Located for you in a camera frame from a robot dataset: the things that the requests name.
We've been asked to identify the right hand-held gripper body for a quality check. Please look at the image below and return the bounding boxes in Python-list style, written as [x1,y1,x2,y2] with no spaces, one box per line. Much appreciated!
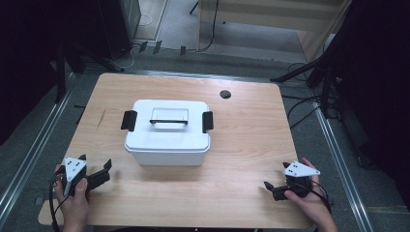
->
[279,160,322,199]

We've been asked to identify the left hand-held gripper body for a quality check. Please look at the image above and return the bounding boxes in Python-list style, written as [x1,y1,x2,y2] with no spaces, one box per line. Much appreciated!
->
[60,154,90,198]

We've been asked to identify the white plastic storage box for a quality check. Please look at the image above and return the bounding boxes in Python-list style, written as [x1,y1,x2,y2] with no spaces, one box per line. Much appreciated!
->
[125,141,212,167]

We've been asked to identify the white lid with black clips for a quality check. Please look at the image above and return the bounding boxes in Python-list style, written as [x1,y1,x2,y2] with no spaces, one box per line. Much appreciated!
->
[120,99,215,155]

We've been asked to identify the person's right hand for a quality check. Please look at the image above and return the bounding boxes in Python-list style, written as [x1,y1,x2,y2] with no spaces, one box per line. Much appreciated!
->
[283,157,334,227]

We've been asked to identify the person's left hand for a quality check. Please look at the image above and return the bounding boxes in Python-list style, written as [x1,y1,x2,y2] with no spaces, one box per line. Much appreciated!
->
[52,163,92,232]

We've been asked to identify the black metal stand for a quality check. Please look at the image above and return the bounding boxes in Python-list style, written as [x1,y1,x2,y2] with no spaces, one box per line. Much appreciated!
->
[54,40,126,104]

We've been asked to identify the black tripod stand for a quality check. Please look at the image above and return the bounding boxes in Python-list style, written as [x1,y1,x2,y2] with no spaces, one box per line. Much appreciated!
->
[270,47,343,120]

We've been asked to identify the black curtain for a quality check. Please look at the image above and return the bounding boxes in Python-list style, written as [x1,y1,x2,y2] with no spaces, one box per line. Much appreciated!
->
[0,0,102,147]
[322,0,410,212]

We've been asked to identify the black cabinet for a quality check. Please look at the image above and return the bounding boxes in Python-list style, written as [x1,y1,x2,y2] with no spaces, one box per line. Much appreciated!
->
[96,0,142,60]

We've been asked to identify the light wooden furniture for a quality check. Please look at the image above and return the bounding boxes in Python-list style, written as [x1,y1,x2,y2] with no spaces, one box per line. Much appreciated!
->
[196,0,353,63]

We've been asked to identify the metal floor rail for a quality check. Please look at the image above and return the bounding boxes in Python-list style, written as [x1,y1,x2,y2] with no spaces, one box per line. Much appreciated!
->
[312,104,375,232]
[0,72,77,220]

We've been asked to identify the left hand-held gripper cable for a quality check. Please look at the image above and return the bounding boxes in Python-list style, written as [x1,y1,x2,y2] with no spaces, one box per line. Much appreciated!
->
[47,173,71,232]

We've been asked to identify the black floor cables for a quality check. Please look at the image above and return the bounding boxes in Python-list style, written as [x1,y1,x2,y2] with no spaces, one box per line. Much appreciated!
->
[280,62,339,131]

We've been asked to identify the white floor cable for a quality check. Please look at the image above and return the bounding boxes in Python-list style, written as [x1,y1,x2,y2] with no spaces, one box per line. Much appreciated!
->
[110,44,143,71]

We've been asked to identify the black hanging cable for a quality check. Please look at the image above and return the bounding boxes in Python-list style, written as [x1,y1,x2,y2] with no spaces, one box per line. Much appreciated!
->
[195,0,220,53]

